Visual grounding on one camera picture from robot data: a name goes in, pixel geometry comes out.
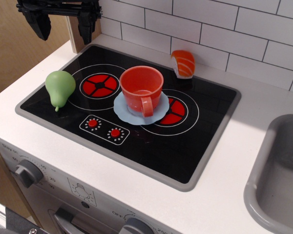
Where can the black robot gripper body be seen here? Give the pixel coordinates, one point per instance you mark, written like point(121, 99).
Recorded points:
point(60, 7)

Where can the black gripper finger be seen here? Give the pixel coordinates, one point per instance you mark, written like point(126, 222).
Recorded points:
point(39, 22)
point(86, 25)

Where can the red plastic toy cup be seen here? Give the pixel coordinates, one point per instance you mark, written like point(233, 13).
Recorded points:
point(142, 87)

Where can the light blue toy plate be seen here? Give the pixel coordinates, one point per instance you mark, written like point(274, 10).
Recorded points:
point(130, 116)

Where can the wooden side panel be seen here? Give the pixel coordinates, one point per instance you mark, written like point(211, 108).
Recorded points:
point(77, 34)

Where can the green toy pear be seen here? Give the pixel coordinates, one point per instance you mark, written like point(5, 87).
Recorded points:
point(60, 85)

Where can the salmon sushi toy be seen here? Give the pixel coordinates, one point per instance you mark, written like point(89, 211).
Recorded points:
point(183, 64)

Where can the black toy stovetop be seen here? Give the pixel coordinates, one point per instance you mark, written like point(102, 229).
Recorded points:
point(173, 146)

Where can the grey timer knob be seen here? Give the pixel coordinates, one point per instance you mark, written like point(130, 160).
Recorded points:
point(28, 174)

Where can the grey temperature knob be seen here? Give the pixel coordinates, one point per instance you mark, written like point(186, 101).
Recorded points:
point(135, 226)

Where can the grey toy sink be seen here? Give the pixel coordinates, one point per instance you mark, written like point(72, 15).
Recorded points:
point(268, 194)

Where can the silver oven door handle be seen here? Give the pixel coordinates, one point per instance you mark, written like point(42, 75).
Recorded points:
point(68, 223)

